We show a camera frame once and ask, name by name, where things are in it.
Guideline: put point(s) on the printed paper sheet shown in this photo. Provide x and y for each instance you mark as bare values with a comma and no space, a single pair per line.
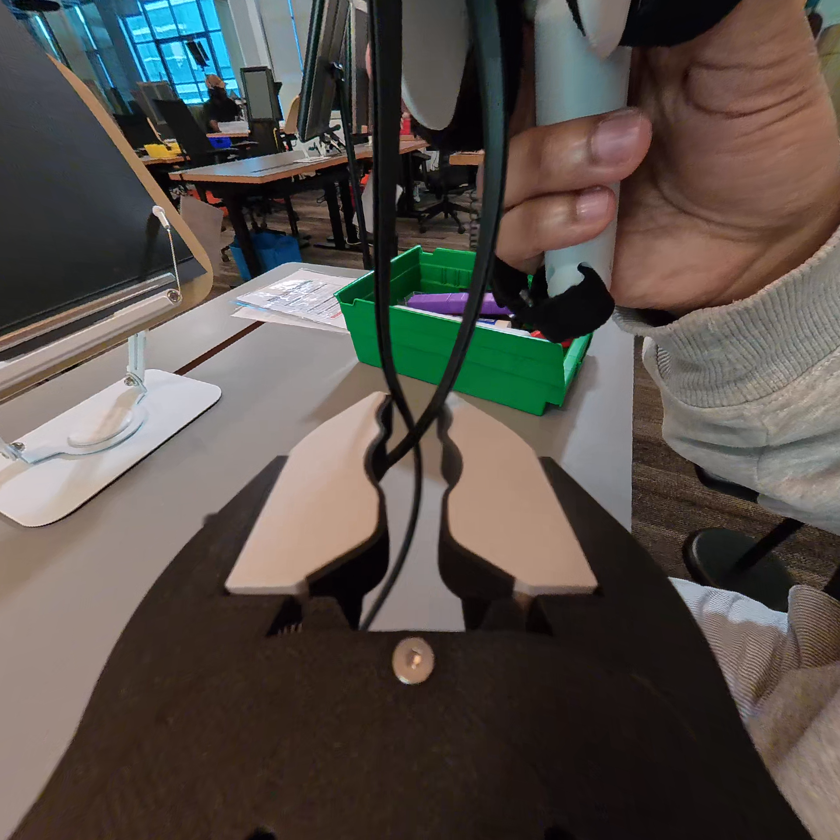
289,298

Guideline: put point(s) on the wood-edged office desk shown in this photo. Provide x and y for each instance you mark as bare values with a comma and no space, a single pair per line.
275,170

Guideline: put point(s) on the black monitor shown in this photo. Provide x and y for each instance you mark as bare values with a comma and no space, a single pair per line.
321,65

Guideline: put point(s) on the black office chair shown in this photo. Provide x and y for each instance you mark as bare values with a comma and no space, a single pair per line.
449,184

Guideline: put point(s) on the person's striped trousers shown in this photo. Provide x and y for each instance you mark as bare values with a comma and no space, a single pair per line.
722,643

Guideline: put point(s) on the green plastic bin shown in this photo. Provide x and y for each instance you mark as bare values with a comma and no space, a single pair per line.
459,367

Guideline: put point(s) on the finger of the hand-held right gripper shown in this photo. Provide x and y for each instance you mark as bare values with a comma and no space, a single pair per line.
433,72

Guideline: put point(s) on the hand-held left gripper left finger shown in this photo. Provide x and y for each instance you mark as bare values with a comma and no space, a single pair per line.
315,505

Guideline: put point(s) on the grey desk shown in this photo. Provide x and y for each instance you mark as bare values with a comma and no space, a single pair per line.
131,558

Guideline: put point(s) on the person's grey sweater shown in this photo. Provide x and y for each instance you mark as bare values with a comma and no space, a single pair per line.
807,722

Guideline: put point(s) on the yellow plastic bin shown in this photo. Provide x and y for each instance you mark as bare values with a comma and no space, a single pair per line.
161,150

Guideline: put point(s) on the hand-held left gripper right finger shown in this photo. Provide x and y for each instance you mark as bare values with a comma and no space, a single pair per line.
518,512

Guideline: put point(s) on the purple box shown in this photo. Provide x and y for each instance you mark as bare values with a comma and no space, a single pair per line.
446,303

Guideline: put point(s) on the black and wood book stand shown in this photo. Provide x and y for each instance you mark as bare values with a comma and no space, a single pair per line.
65,197

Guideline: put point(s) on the person's right hand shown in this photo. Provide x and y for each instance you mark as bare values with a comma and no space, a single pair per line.
722,164

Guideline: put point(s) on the black stool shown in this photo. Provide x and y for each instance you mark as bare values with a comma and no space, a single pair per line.
735,558

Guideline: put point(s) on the person's right forearm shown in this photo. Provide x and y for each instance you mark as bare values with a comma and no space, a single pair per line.
754,407

